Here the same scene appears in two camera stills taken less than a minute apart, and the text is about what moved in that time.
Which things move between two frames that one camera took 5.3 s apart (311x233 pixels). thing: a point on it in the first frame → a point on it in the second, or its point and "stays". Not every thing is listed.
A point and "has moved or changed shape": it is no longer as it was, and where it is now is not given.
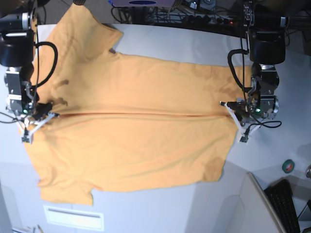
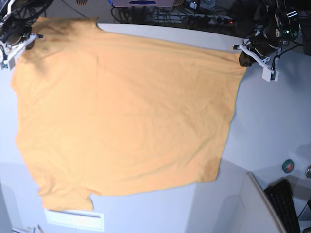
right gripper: (241, 108) → (267, 41)
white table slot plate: (69, 217) stays
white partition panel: (235, 204) stays
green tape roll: (288, 166) stays
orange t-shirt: (123, 121) has moved or changed shape
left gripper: (41, 109) → (11, 33)
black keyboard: (279, 193) stays
